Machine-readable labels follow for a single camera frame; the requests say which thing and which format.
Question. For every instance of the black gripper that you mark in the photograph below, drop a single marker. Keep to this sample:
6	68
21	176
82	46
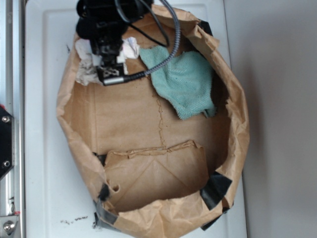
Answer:
103	23

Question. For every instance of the white paper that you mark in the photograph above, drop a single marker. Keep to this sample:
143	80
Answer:
87	72

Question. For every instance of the teal terry cloth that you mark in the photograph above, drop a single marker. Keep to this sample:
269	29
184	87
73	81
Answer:
186	83

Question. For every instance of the black mounting plate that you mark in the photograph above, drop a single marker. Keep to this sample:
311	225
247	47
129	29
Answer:
5	142

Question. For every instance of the brown paper bag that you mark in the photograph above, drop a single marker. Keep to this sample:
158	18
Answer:
151	174

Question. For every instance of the small silver wrist camera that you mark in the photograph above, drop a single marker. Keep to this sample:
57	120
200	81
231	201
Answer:
111	75

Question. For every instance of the aluminium frame rail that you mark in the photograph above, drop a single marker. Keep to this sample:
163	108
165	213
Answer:
12	56

